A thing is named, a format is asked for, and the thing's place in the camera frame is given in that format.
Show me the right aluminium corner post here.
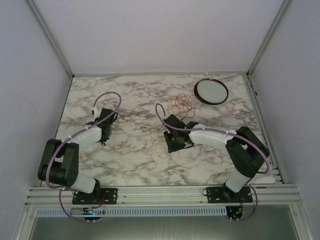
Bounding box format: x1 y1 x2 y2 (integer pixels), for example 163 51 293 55
246 0 294 79

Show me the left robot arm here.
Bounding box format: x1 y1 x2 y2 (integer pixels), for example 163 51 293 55
37 108 118 205

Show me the round brown-rimmed dish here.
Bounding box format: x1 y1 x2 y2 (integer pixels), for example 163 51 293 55
193 78 229 106

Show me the aluminium corner post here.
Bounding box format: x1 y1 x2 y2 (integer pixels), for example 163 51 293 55
246 0 294 79
25 0 74 80

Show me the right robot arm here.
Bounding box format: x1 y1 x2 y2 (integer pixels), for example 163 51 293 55
163 114 270 203

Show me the grey slotted cable duct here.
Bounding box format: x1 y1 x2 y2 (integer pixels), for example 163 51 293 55
36 206 227 218

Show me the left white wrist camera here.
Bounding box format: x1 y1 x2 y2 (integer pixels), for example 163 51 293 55
91 106 101 119

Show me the left aluminium corner post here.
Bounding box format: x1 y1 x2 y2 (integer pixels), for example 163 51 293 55
25 0 74 80

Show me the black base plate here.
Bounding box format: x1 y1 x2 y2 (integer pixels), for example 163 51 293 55
72 187 118 205
204 186 253 204

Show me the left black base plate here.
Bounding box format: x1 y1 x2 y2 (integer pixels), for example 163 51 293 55
72 187 118 205

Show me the aluminium front rail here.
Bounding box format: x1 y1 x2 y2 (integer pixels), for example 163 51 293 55
24 184 302 207

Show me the coloured wire bundle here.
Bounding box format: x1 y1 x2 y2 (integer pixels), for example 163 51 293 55
166 93 198 126

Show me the orange wire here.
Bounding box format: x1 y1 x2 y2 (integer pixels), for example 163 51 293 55
153 137 171 160

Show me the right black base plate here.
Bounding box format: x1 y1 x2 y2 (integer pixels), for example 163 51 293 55
204 186 253 204

